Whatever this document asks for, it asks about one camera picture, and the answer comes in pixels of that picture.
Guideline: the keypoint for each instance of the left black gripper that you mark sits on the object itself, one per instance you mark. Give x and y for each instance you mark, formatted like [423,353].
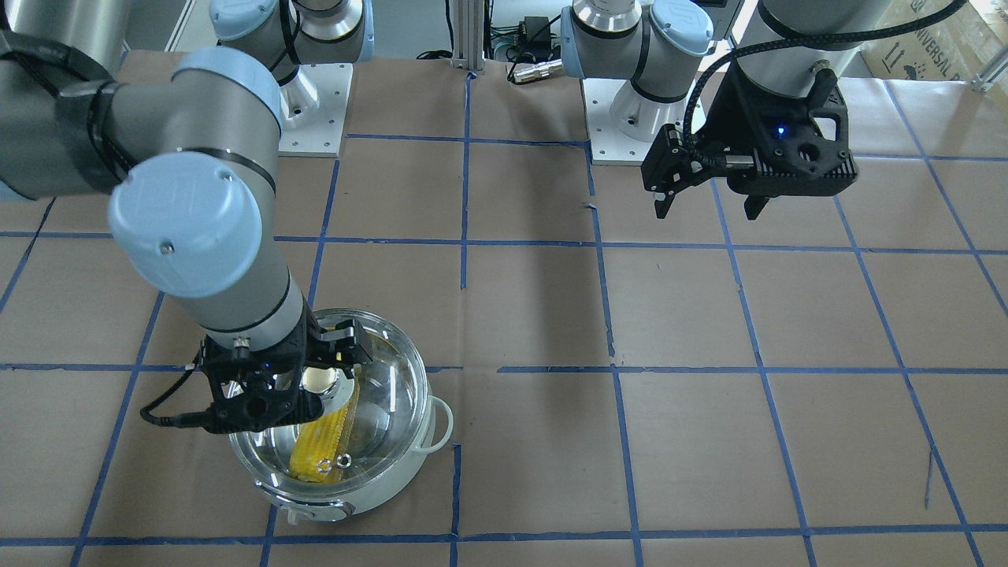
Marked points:
[731,126]

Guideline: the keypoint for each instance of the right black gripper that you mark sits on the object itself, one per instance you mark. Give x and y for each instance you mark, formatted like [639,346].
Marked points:
[342,345]

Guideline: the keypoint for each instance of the glass pot lid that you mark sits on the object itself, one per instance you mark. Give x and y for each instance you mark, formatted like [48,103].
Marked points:
[370,409]

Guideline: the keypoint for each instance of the yellow corn cob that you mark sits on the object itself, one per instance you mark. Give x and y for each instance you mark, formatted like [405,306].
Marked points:
[320,445]

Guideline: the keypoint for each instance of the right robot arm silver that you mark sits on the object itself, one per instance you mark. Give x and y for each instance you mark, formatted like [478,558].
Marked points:
[189,168]

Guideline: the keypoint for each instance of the white steel cooking pot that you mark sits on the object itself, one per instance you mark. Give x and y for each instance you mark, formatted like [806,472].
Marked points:
[394,472]

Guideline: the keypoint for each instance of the black power adapter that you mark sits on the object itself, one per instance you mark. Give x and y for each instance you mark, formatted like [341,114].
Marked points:
[534,33]

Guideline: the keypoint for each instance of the cardboard box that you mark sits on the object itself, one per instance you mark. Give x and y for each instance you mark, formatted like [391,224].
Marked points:
[954,49]

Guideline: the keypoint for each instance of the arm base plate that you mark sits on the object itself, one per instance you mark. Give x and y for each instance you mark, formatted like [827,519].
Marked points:
[314,105]
[622,124]

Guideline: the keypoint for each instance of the silver cable connector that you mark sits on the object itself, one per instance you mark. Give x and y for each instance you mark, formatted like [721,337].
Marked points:
[540,71]

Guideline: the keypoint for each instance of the aluminium frame post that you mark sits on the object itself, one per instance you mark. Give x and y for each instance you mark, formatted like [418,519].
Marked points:
[468,26]

